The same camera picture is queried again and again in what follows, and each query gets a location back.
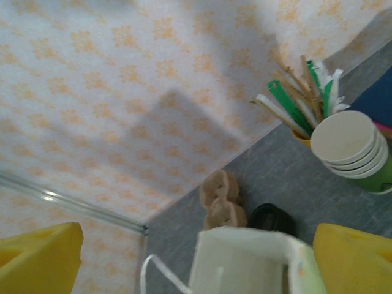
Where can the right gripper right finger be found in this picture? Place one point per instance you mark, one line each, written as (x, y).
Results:
(358, 263)

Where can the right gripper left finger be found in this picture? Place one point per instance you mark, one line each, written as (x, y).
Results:
(36, 263)

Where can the white printed paper bag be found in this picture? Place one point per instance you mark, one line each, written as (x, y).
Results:
(245, 263)

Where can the blue paper napkin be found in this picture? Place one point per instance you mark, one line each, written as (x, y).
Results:
(373, 98)

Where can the stack of black lids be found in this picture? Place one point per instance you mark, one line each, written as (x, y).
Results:
(269, 219)

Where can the stack of green paper cups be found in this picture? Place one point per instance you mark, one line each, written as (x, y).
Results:
(346, 137)

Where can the yellow holder cup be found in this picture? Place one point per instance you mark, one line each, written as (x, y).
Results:
(301, 139)

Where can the colourful napkin stack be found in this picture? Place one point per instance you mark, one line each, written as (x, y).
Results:
(384, 126)

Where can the stack of pulp cup carriers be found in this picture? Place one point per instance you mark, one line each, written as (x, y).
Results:
(220, 199)

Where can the white green wrapped straw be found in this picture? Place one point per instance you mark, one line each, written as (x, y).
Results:
(288, 107)
(326, 88)
(275, 110)
(335, 92)

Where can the wooden stirrer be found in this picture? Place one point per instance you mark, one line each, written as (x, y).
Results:
(310, 85)

